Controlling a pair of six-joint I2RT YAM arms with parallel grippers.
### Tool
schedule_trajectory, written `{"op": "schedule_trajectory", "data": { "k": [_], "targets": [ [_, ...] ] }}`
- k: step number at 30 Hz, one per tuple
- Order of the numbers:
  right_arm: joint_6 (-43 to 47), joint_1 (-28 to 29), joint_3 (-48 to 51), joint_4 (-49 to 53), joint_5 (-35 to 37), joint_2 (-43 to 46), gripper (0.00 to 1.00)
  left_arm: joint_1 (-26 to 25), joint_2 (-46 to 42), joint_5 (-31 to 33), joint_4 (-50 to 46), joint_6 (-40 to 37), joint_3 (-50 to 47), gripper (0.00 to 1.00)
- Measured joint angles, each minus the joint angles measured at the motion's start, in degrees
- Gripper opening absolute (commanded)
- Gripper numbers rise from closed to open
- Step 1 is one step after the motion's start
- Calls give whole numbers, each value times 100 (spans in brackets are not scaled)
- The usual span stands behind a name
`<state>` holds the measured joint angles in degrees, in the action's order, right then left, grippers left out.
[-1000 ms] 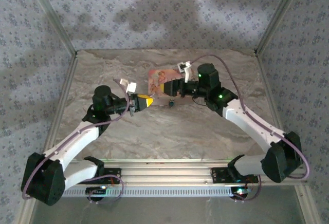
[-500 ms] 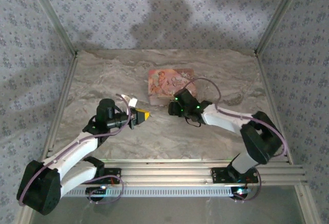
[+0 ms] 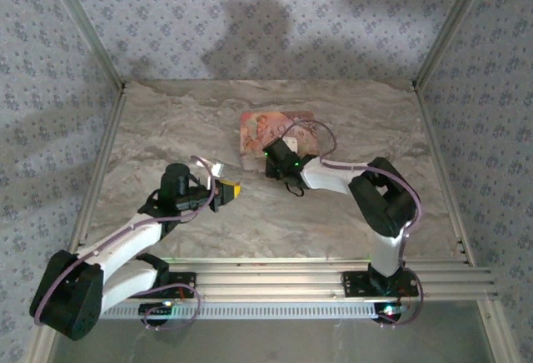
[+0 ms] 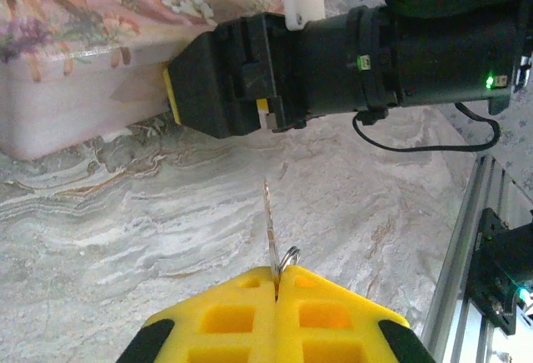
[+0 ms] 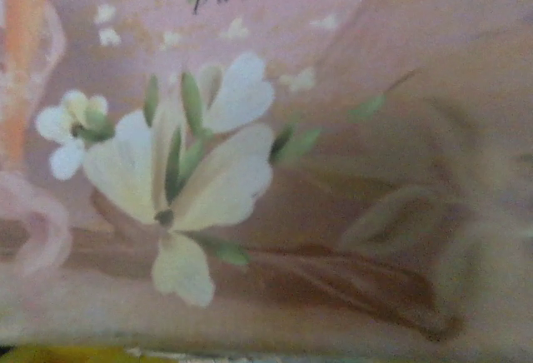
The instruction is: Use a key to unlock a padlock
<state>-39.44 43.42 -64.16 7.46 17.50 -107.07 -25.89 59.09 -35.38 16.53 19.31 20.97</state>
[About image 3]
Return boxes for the pink illustrated mat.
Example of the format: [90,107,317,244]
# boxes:
[238,110,322,172]

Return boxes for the left base controller board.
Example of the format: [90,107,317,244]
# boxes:
[139,301,176,318]

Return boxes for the base controller board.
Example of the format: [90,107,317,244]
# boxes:
[139,301,176,318]
[372,302,410,321]

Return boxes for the right base controller board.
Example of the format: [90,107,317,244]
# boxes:
[372,302,410,321]

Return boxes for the black looped strap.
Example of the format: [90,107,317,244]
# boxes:
[284,180,306,199]

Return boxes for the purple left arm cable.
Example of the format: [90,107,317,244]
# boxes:
[32,155,222,327]

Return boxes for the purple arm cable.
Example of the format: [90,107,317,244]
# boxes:
[32,155,222,327]
[277,117,424,266]

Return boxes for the aluminium side rail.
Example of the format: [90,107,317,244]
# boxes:
[411,82,478,266]
[68,82,128,256]

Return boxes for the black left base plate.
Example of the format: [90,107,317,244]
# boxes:
[137,270,197,298]

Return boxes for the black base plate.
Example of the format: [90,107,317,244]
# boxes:
[137,270,197,298]
[340,269,418,298]

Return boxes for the aluminium mounting rail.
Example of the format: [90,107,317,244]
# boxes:
[166,259,500,302]

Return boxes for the white slotted cable duct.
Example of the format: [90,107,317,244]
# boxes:
[98,300,378,321]

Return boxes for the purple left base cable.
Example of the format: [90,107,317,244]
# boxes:
[140,282,202,333]

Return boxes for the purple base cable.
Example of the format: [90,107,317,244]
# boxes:
[377,269,426,331]
[140,282,202,333]

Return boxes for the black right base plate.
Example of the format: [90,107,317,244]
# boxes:
[340,269,418,298]

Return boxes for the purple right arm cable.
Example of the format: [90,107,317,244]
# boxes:
[277,117,424,266]

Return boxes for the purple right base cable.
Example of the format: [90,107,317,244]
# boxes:
[377,269,426,331]

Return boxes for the aluminium corner post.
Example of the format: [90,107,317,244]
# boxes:
[411,0,501,90]
[476,298,518,363]
[39,0,127,90]
[23,328,60,363]

